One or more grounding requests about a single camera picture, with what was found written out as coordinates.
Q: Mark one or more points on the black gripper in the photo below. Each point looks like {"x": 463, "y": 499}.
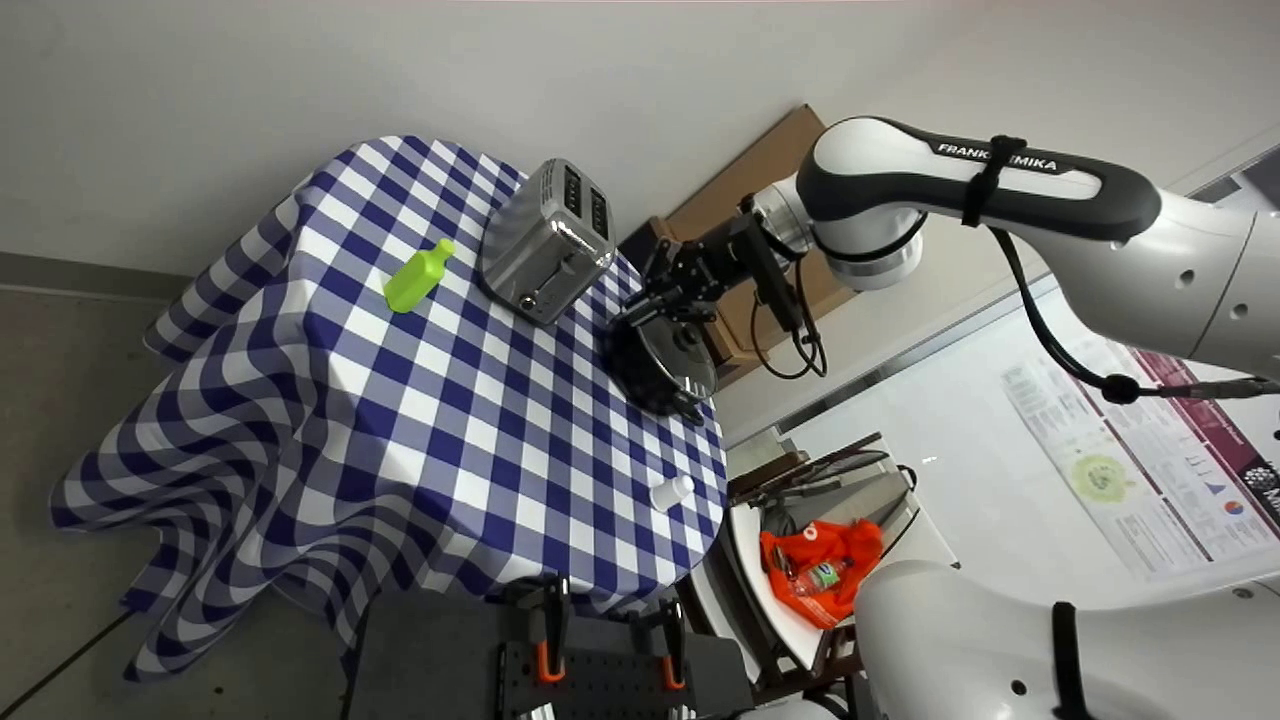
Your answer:
{"x": 720, "y": 261}

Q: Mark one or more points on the silver metal cylinder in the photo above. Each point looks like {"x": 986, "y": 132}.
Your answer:
{"x": 541, "y": 255}

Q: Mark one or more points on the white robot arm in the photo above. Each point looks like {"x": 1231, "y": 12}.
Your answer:
{"x": 1066, "y": 201}

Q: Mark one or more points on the black cooking pot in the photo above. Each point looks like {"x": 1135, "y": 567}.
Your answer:
{"x": 661, "y": 367}

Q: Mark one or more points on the brown cardboard board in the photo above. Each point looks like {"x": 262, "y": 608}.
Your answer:
{"x": 766, "y": 164}

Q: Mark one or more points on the white paper tag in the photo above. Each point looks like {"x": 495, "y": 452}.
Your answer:
{"x": 675, "y": 495}

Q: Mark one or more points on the dark metal rods bundle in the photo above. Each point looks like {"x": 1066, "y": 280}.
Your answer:
{"x": 824, "y": 475}

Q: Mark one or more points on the green plastic bottle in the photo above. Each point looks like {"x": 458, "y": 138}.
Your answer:
{"x": 417, "y": 280}

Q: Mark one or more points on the orange plastic bag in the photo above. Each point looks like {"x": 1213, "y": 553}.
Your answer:
{"x": 821, "y": 567}

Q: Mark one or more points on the blue white checkered tablecloth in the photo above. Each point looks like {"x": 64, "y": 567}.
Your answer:
{"x": 402, "y": 440}

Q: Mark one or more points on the orange black clamp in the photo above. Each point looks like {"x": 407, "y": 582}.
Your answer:
{"x": 675, "y": 664}
{"x": 551, "y": 661}

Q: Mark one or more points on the black equipment case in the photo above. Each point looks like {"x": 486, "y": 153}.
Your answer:
{"x": 600, "y": 674}

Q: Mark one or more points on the white printed poster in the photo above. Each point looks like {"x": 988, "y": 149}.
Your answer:
{"x": 1172, "y": 464}

